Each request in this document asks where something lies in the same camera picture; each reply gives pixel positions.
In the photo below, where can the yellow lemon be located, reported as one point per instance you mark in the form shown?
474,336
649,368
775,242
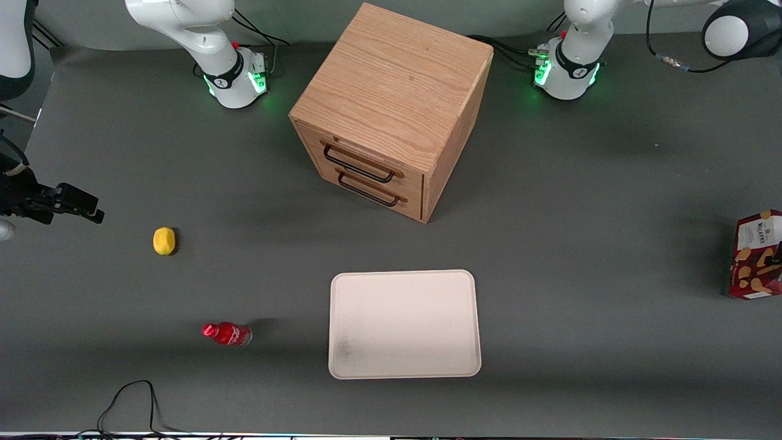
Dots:
164,241

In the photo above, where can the cream rectangular tray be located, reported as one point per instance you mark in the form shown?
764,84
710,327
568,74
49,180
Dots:
403,324

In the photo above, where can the red cookie box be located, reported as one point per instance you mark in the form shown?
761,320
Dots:
754,256

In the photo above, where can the red cola bottle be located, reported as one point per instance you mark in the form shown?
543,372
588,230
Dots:
227,334

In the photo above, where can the wooden two-drawer cabinet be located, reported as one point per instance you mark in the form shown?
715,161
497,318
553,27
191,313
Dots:
391,79

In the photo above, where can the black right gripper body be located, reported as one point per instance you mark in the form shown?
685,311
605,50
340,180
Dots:
17,194

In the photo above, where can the wooden drawer front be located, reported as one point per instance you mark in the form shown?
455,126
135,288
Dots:
391,208
366,153

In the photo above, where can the dark grey table mat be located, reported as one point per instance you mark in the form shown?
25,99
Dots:
580,214

